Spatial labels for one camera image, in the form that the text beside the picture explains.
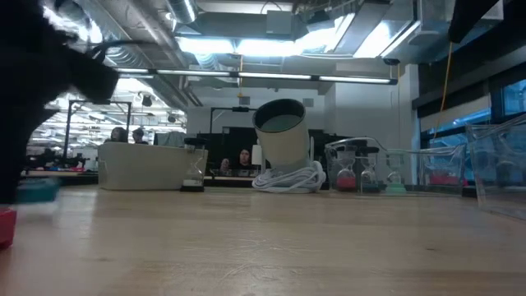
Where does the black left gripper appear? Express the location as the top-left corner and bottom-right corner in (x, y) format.
(0, 36), (120, 205)

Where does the teal plastic case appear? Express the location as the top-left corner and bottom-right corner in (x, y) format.
(16, 178), (62, 206)

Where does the red box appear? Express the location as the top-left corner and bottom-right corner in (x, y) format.
(0, 207), (18, 250)

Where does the red hourglass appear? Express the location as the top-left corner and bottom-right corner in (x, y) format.
(335, 150), (358, 192)

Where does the blue hourglass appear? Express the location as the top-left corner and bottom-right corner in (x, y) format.
(360, 147), (380, 193)

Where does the green hourglass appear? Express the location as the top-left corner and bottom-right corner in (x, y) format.
(385, 152), (408, 195)

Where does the person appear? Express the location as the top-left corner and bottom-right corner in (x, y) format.
(104, 126), (129, 144)
(131, 127), (149, 145)
(236, 147), (254, 169)

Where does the white plastic storage bin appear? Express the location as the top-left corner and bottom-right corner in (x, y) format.
(97, 141), (209, 191)

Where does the black-capped hourglass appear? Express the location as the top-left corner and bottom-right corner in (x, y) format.
(179, 137), (208, 193)

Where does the black screen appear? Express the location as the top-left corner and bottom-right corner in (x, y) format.
(196, 126), (264, 178)

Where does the cream cylindrical cup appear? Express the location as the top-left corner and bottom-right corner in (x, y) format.
(251, 98), (311, 173)

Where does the long ceiling light bar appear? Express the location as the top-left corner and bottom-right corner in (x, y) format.
(114, 67), (399, 86)

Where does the grey ceiling box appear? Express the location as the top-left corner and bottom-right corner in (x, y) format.
(265, 10), (293, 36)

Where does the small clear plastic bin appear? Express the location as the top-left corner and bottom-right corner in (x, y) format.
(325, 136), (468, 195)

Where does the red case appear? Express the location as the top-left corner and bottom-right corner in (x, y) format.
(427, 171), (464, 187)

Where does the large clear plastic bin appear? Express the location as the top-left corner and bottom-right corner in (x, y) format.
(465, 113), (526, 221)

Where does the white vent box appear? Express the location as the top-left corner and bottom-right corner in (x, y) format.
(410, 0), (505, 25)

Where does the round metal duct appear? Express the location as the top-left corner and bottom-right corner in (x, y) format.
(165, 0), (198, 25)

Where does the black gantry frame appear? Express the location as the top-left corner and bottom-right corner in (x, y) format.
(209, 105), (258, 135)

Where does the coiled white power cable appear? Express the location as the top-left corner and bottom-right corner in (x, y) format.
(251, 160), (327, 194)

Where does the yellow hanging cable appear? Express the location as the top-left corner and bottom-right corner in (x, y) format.
(438, 40), (454, 114)

